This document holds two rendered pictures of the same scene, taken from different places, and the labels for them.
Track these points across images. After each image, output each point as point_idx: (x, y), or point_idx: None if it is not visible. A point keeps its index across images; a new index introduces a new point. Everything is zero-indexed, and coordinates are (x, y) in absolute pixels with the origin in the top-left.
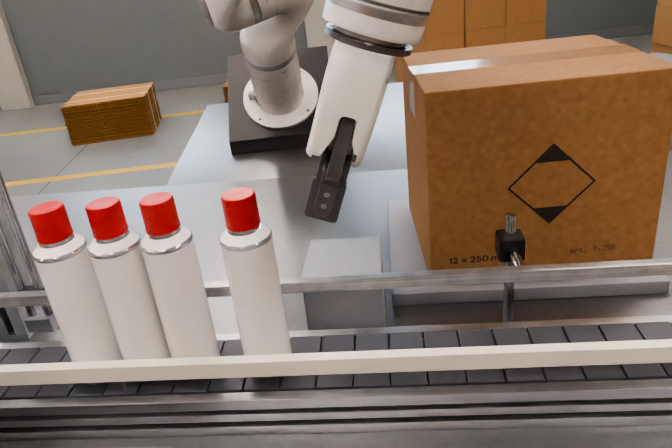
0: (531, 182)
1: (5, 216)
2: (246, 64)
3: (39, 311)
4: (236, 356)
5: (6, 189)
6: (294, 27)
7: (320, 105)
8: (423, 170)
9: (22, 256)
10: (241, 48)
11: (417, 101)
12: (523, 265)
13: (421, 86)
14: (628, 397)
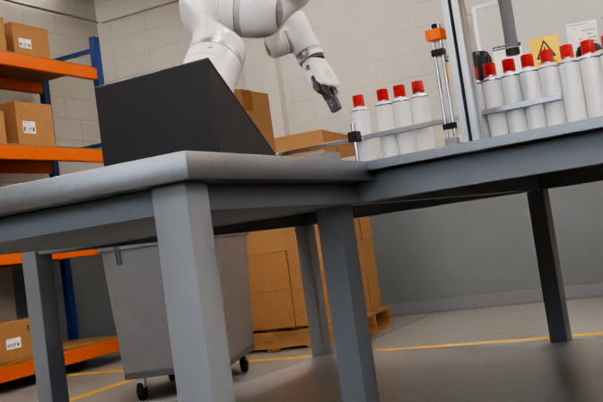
0: None
1: (455, 93)
2: (239, 70)
3: (452, 137)
4: (378, 151)
5: (436, 75)
6: None
7: (334, 73)
8: (267, 131)
9: (444, 106)
10: (244, 52)
11: (257, 101)
12: (278, 152)
13: (262, 92)
14: None
